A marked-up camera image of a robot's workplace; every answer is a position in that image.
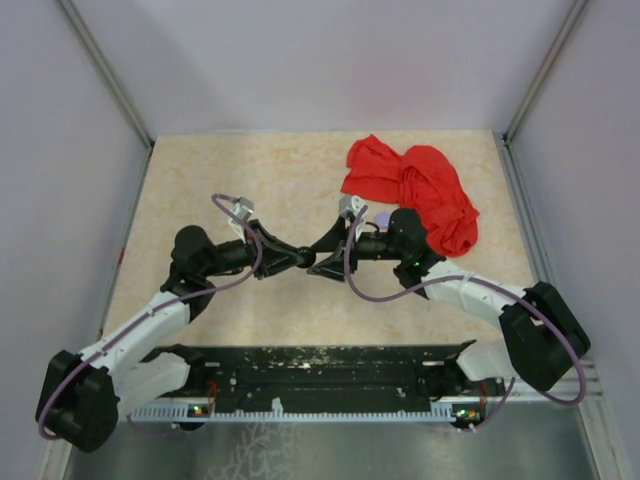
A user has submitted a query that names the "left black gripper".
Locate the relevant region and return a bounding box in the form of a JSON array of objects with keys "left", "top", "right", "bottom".
[{"left": 200, "top": 219, "right": 305, "bottom": 281}]

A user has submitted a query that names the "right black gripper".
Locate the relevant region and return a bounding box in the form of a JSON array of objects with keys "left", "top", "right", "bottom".
[{"left": 308, "top": 214, "right": 406, "bottom": 282}]

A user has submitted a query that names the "black round charging case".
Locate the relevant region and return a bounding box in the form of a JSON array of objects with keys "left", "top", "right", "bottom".
[{"left": 296, "top": 246, "right": 316, "bottom": 269}]

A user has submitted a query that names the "purple earbud charging case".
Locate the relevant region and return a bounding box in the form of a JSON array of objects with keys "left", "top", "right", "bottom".
[{"left": 374, "top": 212, "right": 390, "bottom": 230}]

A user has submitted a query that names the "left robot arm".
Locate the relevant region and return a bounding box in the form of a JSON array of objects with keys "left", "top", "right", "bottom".
[{"left": 35, "top": 221, "right": 315, "bottom": 453}]

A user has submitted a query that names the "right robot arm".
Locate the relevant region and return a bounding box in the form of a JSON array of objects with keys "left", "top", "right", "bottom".
[{"left": 307, "top": 208, "right": 591, "bottom": 396}]

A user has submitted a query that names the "red crumpled cloth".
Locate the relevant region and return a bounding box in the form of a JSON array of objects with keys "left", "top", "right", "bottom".
[{"left": 341, "top": 134, "right": 479, "bottom": 257}]

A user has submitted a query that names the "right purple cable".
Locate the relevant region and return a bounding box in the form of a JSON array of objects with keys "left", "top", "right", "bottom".
[{"left": 344, "top": 204, "right": 590, "bottom": 434}]

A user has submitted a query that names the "purple cable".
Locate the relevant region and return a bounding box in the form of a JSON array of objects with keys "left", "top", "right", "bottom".
[
  {"left": 37, "top": 193, "right": 265, "bottom": 440},
  {"left": 344, "top": 204, "right": 590, "bottom": 434}
]

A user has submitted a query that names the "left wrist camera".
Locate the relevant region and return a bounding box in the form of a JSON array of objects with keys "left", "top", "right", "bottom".
[{"left": 228, "top": 197, "right": 254, "bottom": 238}]

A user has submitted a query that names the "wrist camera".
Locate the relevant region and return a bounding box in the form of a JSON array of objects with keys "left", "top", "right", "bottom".
[
  {"left": 228, "top": 197, "right": 254, "bottom": 238},
  {"left": 338, "top": 194, "right": 367, "bottom": 221}
]

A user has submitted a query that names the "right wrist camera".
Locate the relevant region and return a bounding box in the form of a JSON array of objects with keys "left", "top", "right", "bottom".
[{"left": 338, "top": 194, "right": 367, "bottom": 221}]

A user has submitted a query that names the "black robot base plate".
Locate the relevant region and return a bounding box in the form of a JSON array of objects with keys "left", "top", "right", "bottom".
[{"left": 168, "top": 344, "right": 505, "bottom": 414}]

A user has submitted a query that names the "white slotted cable duct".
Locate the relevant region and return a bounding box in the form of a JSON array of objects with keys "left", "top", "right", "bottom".
[{"left": 130, "top": 398, "right": 479, "bottom": 423}]

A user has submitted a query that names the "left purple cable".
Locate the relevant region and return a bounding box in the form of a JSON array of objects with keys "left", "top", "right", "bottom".
[{"left": 37, "top": 193, "right": 265, "bottom": 440}]

